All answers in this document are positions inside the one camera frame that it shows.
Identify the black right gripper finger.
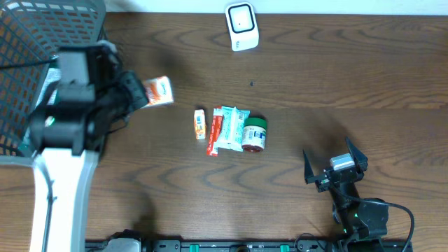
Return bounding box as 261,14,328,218
345,137,368,172
302,150,315,184

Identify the orange white tissue pack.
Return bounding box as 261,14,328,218
143,76,174,108

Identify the green lid seasoning jar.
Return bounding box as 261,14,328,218
241,117,267,153

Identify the white toilet wipes pack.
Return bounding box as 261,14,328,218
216,106,250,152

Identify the red snack packet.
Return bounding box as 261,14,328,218
206,106,223,157

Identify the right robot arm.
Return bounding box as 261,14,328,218
303,138,389,240

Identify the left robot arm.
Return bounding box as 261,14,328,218
29,41,148,251

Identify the white barcode scanner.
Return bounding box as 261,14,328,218
225,2,260,52

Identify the green 3M flat package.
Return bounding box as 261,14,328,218
19,66,61,157

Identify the grey plastic mesh basket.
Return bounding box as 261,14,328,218
1,0,106,166

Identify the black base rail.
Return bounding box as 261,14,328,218
85,239,414,252

